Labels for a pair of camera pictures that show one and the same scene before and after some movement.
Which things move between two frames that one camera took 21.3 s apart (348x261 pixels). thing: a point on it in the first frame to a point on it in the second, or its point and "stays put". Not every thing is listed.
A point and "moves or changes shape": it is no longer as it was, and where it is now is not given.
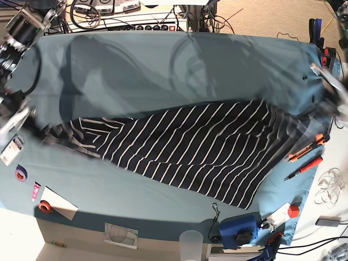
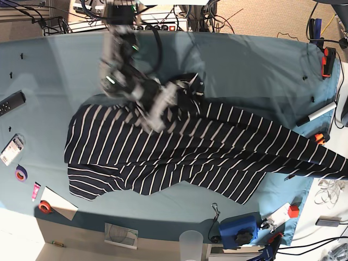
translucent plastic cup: x=191 y=246 stays put
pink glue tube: x=36 y=188 stays put
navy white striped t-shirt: x=234 y=150 moves or changes shape
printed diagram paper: x=121 y=235 stays put
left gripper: x=14 y=110 to x=157 y=98
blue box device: x=239 y=231 stays put
